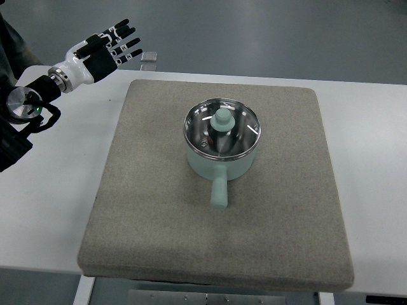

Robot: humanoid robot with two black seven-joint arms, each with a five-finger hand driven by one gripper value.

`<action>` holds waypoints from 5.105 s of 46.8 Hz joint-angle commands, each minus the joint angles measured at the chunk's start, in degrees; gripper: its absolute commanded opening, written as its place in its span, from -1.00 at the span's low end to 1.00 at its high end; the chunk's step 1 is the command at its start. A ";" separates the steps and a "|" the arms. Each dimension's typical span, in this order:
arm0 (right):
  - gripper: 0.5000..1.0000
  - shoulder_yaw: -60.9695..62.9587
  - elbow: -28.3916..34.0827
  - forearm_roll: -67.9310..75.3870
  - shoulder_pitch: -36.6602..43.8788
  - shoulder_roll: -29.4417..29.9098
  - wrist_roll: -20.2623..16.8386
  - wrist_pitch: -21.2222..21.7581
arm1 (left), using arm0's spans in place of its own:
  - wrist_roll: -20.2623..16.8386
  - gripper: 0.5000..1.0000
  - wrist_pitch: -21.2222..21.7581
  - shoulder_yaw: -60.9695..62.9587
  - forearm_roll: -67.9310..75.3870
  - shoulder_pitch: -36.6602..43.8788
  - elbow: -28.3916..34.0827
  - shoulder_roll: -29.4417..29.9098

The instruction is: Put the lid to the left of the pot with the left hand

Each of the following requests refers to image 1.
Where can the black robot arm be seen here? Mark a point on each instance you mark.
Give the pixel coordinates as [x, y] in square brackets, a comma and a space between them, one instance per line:
[26, 110]

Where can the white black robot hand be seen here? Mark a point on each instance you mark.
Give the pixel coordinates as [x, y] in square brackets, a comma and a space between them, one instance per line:
[96, 57]

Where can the grey metal base plate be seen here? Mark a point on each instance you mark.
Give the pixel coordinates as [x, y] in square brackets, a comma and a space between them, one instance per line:
[149, 297]

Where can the black label strip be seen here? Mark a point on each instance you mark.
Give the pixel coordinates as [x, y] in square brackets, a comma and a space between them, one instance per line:
[387, 300]

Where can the beige felt mat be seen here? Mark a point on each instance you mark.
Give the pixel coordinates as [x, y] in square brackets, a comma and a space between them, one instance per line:
[283, 228]

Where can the glass lid with green knob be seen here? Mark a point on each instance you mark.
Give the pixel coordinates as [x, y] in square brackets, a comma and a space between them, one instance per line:
[221, 129]

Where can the mint green saucepan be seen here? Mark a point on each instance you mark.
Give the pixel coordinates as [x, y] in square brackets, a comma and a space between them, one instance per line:
[219, 172]

